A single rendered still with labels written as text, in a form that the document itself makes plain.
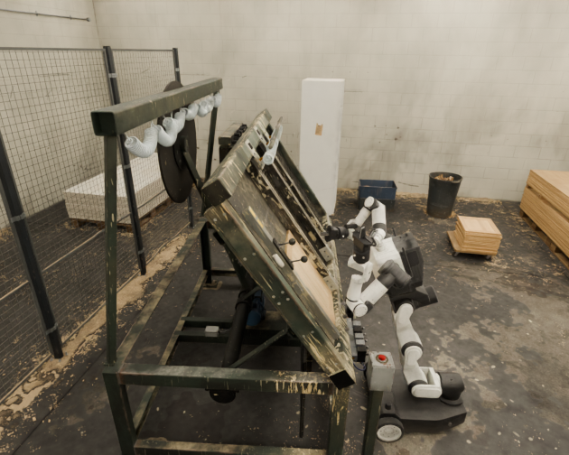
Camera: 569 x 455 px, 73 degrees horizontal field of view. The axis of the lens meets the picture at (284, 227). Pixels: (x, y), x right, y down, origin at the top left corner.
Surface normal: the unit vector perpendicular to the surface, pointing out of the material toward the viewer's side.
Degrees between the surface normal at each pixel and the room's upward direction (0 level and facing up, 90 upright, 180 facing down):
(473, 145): 90
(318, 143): 90
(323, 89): 90
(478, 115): 90
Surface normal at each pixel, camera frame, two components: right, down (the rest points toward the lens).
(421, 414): 0.01, -0.91
